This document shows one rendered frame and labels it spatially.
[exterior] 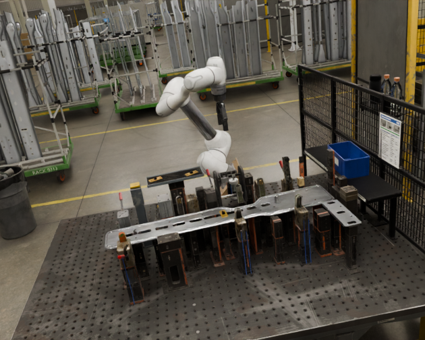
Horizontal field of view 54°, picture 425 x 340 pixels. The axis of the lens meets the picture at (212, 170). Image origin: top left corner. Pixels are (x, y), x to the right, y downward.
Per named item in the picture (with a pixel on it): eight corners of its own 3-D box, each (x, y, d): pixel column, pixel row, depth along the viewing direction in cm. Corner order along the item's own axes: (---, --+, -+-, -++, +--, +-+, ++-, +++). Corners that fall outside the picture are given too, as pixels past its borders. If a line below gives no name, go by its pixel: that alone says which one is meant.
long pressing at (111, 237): (104, 253, 231) (103, 251, 230) (105, 233, 251) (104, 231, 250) (336, 200, 249) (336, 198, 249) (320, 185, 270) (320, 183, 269)
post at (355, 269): (351, 274, 231) (351, 230, 220) (341, 263, 241) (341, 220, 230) (361, 272, 232) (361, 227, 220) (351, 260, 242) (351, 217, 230)
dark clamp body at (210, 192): (212, 247, 273) (203, 195, 258) (208, 237, 285) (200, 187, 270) (227, 243, 275) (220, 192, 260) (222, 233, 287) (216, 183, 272)
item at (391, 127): (399, 171, 239) (402, 119, 227) (377, 158, 260) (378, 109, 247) (402, 171, 239) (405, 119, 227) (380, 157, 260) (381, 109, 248)
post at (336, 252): (335, 256, 247) (334, 214, 236) (327, 246, 257) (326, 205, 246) (345, 253, 248) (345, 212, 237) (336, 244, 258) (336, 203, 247)
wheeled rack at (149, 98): (166, 115, 848) (150, 23, 777) (117, 123, 839) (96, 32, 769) (162, 94, 1022) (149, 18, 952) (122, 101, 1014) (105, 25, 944)
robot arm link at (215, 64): (216, 81, 253) (202, 86, 245) (213, 54, 247) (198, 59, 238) (230, 81, 246) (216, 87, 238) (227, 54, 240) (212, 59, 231)
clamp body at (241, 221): (241, 277, 241) (235, 226, 228) (236, 265, 253) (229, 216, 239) (256, 274, 243) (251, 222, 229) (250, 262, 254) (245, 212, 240)
